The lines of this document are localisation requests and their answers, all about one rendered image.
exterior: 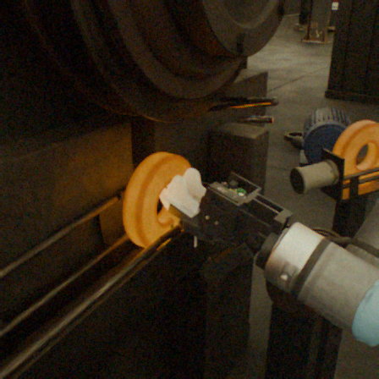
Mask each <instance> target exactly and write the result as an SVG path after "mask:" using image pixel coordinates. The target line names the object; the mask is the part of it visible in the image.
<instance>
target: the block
mask: <svg viewBox="0 0 379 379"><path fill-rule="evenodd" d="M268 142H269V130H268V129H265V128H261V127H256V126H250V125H246V124H238V123H233V122H229V123H225V124H223V125H221V126H219V127H217V128H215V129H213V130H212V131H211V133H210V163H209V184H214V183H216V182H217V183H219V184H221V183H226V184H227V183H228V180H229V177H230V174H231V172H233V173H236V174H237V175H239V176H240V177H242V178H244V179H245V180H247V181H249V182H250V183H252V184H254V185H257V186H259V187H261V192H260V195H263V196H264V192H265V182H266V163H267V153H268ZM236 182H237V183H239V184H238V186H237V187H238V188H242V189H244V190H245V193H247V194H249V192H250V188H251V185H248V184H246V183H245V182H243V181H241V180H239V179H237V181H236Z"/></svg>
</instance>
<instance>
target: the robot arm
mask: <svg viewBox="0 0 379 379"><path fill-rule="evenodd" d="M237 179H239V180H241V181H243V182H245V183H246V184H248V185H251V188H250V192H249V194H247V193H245V189H242V188H238V187H237V186H238V184H239V183H237V182H236V181H237ZM260 192H261V187H259V186H257V185H254V184H252V183H250V182H249V181H247V180H245V179H244V178H242V177H240V176H239V175H237V174H236V173H233V172H231V174H230V177H229V180H228V183H227V184H226V183H221V184H219V183H217V182H216V183H214V184H212V185H209V187H208V186H207V187H206V189H205V188H204V187H203V186H202V185H201V183H200V174H199V173H198V171H197V170H196V169H194V168H190V169H188V170H187V172H186V173H185V175H184V176H183V177H181V176H179V175H178V176H175V177H174V178H173V181H172V182H171V184H169V185H167V186H165V188H164V189H163V190H162V192H161V194H160V195H159V197H160V199H161V201H162V204H163V205H164V206H165V207H166V208H167V210H168V214H169V215H170V216H171V217H172V218H173V220H174V221H175V222H176V223H177V224H178V225H179V226H180V227H181V228H182V229H183V230H184V231H186V232H187V233H190V234H192V235H194V236H195V237H196V238H197V239H198V240H205V241H206V242H208V243H210V244H213V245H216V246H222V247H223V248H225V247H226V246H227V247H228V248H227V249H226V250H224V251H223V252H221V253H219V254H218V255H217V254H215V255H213V256H211V257H208V258H207V259H206V261H205V262H204V263H203V264H202V266H203V267H202V268H201V269H200V270H199V271H198V273H199V274H200V276H201V277H202V278H203V280H204V281H205V282H206V284H208V283H211V282H212V281H215V282H216V281H217V280H219V279H220V278H222V277H224V275H226V274H227V273H228V272H230V271H232V270H233V269H234V268H236V267H238V266H240V265H242V263H244V262H246V261H248V260H249V259H251V258H252V257H254V256H255V254H256V253H257V252H259V253H258V256H257V257H256V260H255V265H256V266H258V267H259V268H261V269H262V270H264V272H263V277H264V278H265V279H266V280H268V281H270V282H271V283H273V284H275V285H277V286H278V287H279V288H280V289H281V290H283V291H284V292H286V293H287V294H289V295H290V296H292V297H293V298H295V299H297V300H298V301H299V302H301V303H302V304H304V305H306V306H307V307H309V308H310V309H311V310H314V311H315V312H317V313H318V314H320V315H321V316H324V317H325V318H327V319H328V320H329V321H330V322H331V323H333V324H334V325H336V326H338V327H340V328H341V329H343V330H344V331H345V332H347V333H348V334H350V335H352V336H353V337H354V338H355V339H356V340H358V341H360V342H364V343H366V344H367V345H369V346H376V345H378V344H379V199H378V200H377V202H376V205H375V207H374V208H373V210H372V211H371V213H370V215H369V216H368V218H366V220H365V221H364V223H363V224H362V226H361V227H360V228H359V230H358V231H357V233H356V234H355V236H354V237H353V238H352V240H351V243H350V244H349V245H348V246H347V248H346V249H344V248H342V247H340V246H338V245H337V244H334V243H333V242H331V241H330V240H328V239H326V238H324V237H323V236H321V235H320V234H319V233H317V232H313V231H312V230H310V229H308V228H307V227H305V226H303V225H301V224H300V223H298V222H296V223H294V224H292V225H291V226H289V225H288V224H289V221H290V219H291V217H292V216H293V213H292V212H290V211H288V210H287V209H285V208H283V207H282V206H280V205H278V204H277V203H275V202H273V201H271V200H269V199H267V198H266V197H264V196H263V195H260ZM197 214H199V216H198V217H197Z"/></svg>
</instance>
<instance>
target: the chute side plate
mask: <svg viewBox="0 0 379 379"><path fill-rule="evenodd" d="M207 243H208V242H206V241H205V240H198V239H197V238H196V247H195V236H194V235H192V234H190V233H187V232H186V231H183V232H182V233H180V234H179V235H177V236H176V237H175V238H173V239H171V240H169V241H168V242H167V243H166V245H163V246H162V247H160V248H159V249H158V250H157V251H156V252H155V253H154V254H153V255H151V256H150V257H149V258H148V259H147V260H146V261H145V262H144V263H143V264H141V265H140V266H139V267H138V268H137V269H135V270H134V271H133V272H132V273H131V274H130V275H128V276H127V277H126V278H125V279H124V280H123V281H122V282H121V283H119V284H118V285H116V286H115V287H114V288H113V289H112V290H111V291H109V293H108V294H107V295H106V296H105V297H103V298H102V299H101V300H100V301H99V302H97V303H96V304H95V305H94V306H93V307H92V308H90V309H89V310H88V311H87V312H86V313H85V314H83V315H82V316H81V317H80V318H78V320H77V321H76V322H75V323H74V324H72V325H71V326H70V327H69V328H68V329H66V330H65V331H64V332H63V333H62V334H61V335H59V336H58V337H57V338H56V339H55V340H54V341H51V342H50V344H49V345H48V346H47V347H46V348H44V349H43V350H42V351H41V352H40V353H39V354H38V355H37V356H36V357H35V358H33V359H32V360H31V361H30V362H28V363H27V364H26V365H25V366H24V367H22V368H21V369H20V370H19V371H18V372H16V373H15V374H14V375H13V376H12V377H11V378H9V379H81V378H82V377H83V376H85V375H86V373H87V372H88V371H89V370H90V369H91V368H92V367H93V366H94V365H95V364H96V363H97V362H98V361H99V360H100V359H101V358H102V357H103V356H104V355H105V354H106V353H107V352H108V351H109V350H111V349H112V348H113V347H114V346H115V345H116V344H117V342H118V341H119V340H120V339H121V338H122V337H123V336H124V335H125V333H126V332H127V331H128V330H129V329H130V328H131V327H132V326H133V325H134V324H135V323H136V322H137V321H139V320H140V319H141V318H142V317H143V316H144V315H145V314H146V313H147V312H148V311H149V310H150V309H151V307H152V306H153V305H154V304H155V303H156V302H157V301H158V300H159V299H160V298H161V297H162V296H163V295H164V294H165V293H166V292H167V291H168V290H169V289H171V288H172V287H173V286H175V285H176V284H178V283H179V282H180V281H181V280H182V279H183V278H185V277H186V276H187V275H188V274H189V273H191V272H192V271H193V270H194V269H195V268H196V267H197V266H198V265H199V264H200V263H201V262H203V261H204V260H205V259H206V258H207Z"/></svg>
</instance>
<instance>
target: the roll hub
mask: <svg viewBox="0 0 379 379"><path fill-rule="evenodd" d="M279 2H280V0H166V3H167V6H168V9H169V12H170V14H171V15H172V16H173V20H174V22H175V24H176V25H177V26H178V28H179V30H180V32H181V33H182V35H183V36H184V38H185V39H186V40H187V41H188V43H189V44H190V45H191V46H194V47H195V48H196V49H197V50H199V51H201V52H203V53H206V54H211V55H221V56H229V57H238V58H246V57H249V56H252V55H254V54H256V53H257V52H259V51H261V50H262V49H263V48H264V47H265V46H266V45H267V44H268V43H269V41H270V40H271V39H272V38H273V35H274V33H275V32H276V30H277V28H278V26H279V25H280V23H281V20H282V19H283V16H279V13H278V5H279ZM239 33H250V40H251V43H250V49H249V50H248V51H247V52H239V51H238V48H237V44H236V43H237V40H238V37H239Z"/></svg>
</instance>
